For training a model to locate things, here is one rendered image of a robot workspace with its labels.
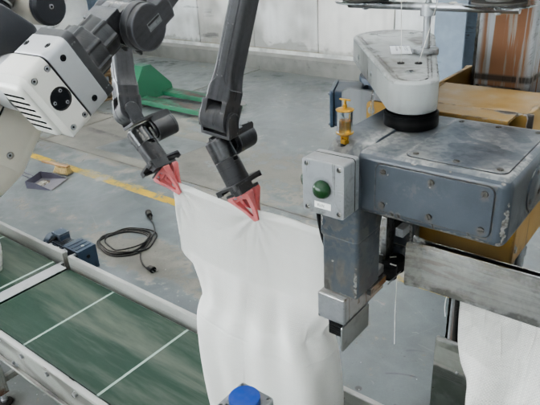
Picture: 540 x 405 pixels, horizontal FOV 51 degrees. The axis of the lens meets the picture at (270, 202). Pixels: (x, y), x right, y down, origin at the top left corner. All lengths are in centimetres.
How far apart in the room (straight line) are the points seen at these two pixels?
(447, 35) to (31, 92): 527
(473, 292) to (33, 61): 81
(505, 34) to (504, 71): 7
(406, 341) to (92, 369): 133
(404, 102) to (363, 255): 26
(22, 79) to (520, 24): 91
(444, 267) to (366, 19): 585
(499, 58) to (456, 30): 461
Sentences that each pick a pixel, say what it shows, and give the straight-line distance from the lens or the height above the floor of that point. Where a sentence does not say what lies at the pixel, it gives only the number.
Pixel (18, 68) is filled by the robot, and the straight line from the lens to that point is 90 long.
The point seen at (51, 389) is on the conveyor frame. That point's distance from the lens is 214.
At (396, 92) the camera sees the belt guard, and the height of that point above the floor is 140.
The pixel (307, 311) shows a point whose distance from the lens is 132.
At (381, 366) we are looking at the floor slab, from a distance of 250.
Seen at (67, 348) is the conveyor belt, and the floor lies 38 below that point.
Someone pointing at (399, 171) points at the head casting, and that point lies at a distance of 85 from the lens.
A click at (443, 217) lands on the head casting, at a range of 85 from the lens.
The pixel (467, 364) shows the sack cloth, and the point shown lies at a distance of 117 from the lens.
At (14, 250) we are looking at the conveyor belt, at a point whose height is 38.
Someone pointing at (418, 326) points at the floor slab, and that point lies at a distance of 272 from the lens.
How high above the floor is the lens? 164
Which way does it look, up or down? 25 degrees down
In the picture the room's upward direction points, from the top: 3 degrees counter-clockwise
